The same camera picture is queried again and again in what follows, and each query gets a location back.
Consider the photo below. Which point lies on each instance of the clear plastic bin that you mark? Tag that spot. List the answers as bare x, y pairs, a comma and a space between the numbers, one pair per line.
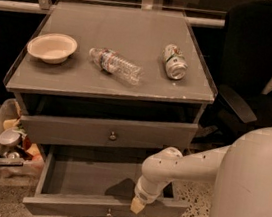
18, 155

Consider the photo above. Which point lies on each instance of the clear plastic water bottle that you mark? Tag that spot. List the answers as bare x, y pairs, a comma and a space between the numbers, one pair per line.
116, 65

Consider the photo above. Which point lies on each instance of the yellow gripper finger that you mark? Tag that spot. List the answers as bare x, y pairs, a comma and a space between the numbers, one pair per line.
137, 205

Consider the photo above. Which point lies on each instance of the green white soda can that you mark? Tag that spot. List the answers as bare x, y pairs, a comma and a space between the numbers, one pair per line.
174, 62

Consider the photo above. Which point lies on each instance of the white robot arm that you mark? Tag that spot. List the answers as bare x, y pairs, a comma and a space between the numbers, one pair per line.
241, 173

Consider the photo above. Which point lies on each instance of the black office chair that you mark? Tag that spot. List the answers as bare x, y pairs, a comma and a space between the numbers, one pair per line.
244, 70

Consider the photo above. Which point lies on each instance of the grey drawer cabinet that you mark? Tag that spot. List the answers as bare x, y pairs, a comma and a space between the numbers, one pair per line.
78, 88

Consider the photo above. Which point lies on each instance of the white paper bowl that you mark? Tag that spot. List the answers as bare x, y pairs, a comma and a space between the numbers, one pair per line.
52, 48

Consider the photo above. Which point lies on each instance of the grey top drawer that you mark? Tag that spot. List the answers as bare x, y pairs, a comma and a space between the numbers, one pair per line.
108, 133

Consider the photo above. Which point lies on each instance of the grey drawer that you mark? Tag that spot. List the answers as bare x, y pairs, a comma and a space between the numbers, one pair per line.
108, 133
99, 185

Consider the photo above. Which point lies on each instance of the silver can in bin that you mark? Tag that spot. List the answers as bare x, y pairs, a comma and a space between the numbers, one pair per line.
10, 138

